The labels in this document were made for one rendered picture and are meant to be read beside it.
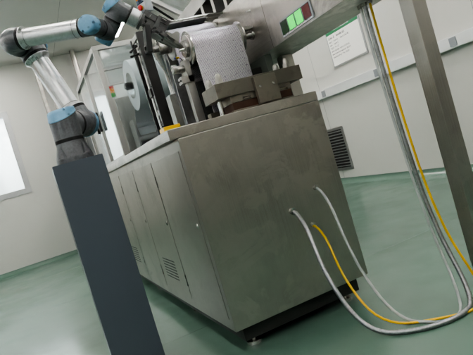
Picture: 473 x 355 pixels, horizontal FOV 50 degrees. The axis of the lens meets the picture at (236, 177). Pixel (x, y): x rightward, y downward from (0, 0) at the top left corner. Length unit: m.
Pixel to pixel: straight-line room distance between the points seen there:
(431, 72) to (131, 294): 1.40
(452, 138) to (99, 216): 1.34
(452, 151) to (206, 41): 1.12
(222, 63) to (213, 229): 0.77
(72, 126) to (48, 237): 5.54
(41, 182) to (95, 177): 5.55
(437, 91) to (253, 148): 0.69
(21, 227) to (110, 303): 5.56
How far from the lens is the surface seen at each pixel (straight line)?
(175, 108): 2.96
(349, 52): 5.71
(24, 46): 2.32
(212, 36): 2.32
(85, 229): 2.10
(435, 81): 1.84
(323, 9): 1.96
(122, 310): 2.16
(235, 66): 2.31
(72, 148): 2.14
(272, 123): 2.04
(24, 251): 7.65
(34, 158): 7.66
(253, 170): 1.98
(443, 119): 1.84
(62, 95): 2.34
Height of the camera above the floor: 0.76
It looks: 3 degrees down
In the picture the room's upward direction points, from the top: 17 degrees counter-clockwise
